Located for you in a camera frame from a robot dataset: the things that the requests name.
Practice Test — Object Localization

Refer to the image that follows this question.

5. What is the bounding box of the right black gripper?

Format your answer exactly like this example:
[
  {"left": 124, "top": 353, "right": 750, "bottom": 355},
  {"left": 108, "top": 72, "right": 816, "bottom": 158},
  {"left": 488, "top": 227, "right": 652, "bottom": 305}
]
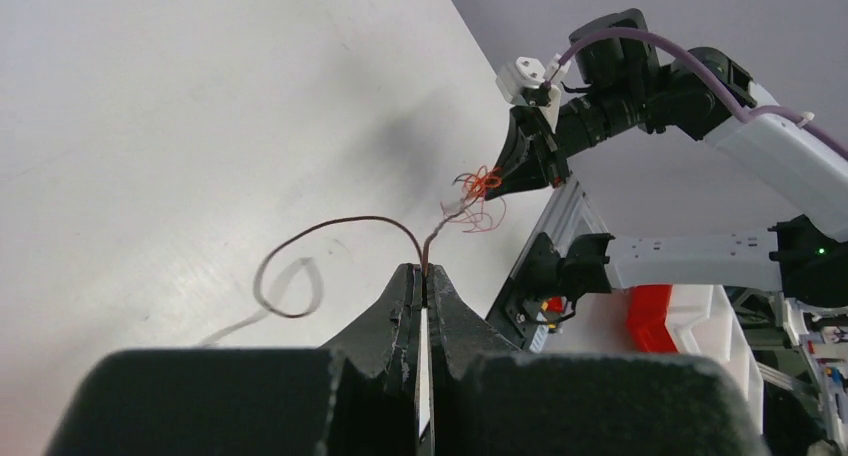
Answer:
[{"left": 484, "top": 106, "right": 567, "bottom": 200}]

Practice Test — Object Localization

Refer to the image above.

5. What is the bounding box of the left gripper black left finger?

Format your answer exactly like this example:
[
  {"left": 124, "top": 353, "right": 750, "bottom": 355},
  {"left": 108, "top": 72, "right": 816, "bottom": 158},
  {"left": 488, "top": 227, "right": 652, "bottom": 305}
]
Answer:
[{"left": 47, "top": 263, "right": 421, "bottom": 455}]

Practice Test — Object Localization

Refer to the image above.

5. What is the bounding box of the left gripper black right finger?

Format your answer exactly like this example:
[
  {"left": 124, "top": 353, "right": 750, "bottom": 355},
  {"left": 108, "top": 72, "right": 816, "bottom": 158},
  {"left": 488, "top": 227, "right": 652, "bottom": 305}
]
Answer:
[{"left": 426, "top": 265, "right": 768, "bottom": 455}]

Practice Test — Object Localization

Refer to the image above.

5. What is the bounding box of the red orange cable bundle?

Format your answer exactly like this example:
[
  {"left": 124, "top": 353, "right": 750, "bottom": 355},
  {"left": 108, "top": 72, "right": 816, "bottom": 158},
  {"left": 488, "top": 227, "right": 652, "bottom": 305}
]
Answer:
[{"left": 439, "top": 165, "right": 509, "bottom": 234}]

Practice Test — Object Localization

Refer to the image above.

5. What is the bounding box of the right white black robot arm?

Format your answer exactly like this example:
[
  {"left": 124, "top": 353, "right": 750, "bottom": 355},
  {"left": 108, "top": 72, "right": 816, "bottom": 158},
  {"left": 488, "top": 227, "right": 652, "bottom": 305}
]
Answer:
[{"left": 483, "top": 9, "right": 847, "bottom": 309}]

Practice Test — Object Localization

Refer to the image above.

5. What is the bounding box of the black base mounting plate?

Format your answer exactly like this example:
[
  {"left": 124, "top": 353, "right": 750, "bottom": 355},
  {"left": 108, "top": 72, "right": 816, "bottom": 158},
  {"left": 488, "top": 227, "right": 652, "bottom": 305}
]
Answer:
[{"left": 485, "top": 232, "right": 561, "bottom": 353}]

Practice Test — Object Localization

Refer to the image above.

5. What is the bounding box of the red white background equipment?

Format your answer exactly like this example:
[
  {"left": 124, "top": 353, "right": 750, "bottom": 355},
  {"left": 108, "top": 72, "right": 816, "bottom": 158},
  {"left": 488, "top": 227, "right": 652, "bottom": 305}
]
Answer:
[{"left": 622, "top": 283, "right": 848, "bottom": 456}]

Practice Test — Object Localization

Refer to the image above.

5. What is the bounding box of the aluminium frame rail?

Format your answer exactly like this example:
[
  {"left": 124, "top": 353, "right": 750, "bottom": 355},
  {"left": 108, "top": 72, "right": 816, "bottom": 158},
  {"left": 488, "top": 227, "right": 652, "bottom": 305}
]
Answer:
[{"left": 510, "top": 177, "right": 608, "bottom": 291}]

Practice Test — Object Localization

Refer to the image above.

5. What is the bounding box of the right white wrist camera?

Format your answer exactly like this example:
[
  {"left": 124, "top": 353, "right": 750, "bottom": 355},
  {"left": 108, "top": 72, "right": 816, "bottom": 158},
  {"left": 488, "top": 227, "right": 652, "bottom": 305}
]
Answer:
[{"left": 495, "top": 54, "right": 571, "bottom": 131}]

